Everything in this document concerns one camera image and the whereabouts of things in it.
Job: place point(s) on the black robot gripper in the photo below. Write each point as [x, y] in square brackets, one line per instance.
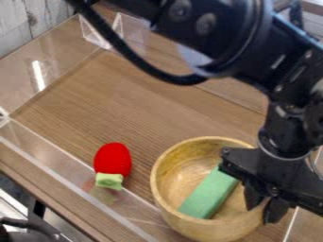
[286, 183]

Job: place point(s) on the black stand with cable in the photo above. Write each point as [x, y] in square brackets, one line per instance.
[38, 233]

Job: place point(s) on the clear acrylic corner bracket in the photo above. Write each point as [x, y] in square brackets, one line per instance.
[94, 35]

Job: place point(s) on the brown wooden bowl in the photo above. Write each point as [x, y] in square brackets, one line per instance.
[181, 168]

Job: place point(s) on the green rectangular block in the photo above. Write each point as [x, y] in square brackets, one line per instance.
[212, 193]

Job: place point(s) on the red plush radish toy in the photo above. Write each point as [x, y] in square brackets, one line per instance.
[113, 165]

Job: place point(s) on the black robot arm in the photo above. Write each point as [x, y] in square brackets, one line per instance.
[241, 39]

